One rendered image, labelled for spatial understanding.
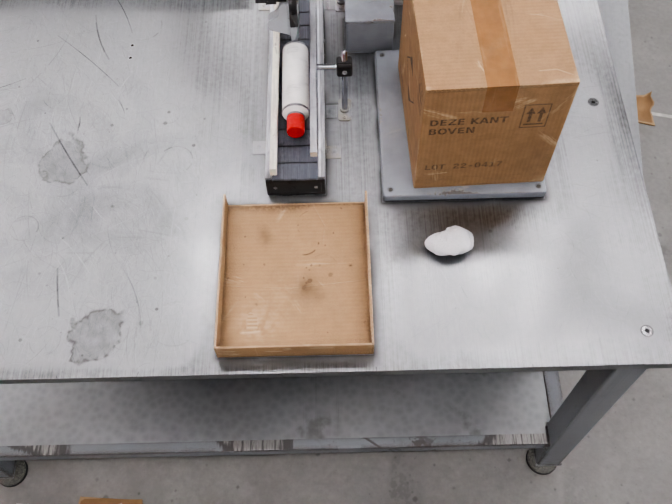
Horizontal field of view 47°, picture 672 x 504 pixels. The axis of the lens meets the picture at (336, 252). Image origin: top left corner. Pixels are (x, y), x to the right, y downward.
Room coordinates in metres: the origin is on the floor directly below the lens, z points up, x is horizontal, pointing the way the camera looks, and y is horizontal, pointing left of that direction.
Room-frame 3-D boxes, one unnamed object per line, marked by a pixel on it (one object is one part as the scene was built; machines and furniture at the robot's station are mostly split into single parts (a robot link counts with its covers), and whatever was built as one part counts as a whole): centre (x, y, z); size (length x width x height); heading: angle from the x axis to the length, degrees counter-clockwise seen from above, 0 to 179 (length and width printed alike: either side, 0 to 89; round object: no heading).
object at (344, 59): (1.01, -0.01, 0.91); 0.07 x 0.03 x 0.16; 89
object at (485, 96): (0.95, -0.26, 0.99); 0.30 x 0.24 x 0.27; 2
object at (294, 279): (0.64, 0.07, 0.85); 0.30 x 0.26 x 0.04; 179
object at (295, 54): (1.00, 0.07, 0.91); 0.20 x 0.05 x 0.05; 0
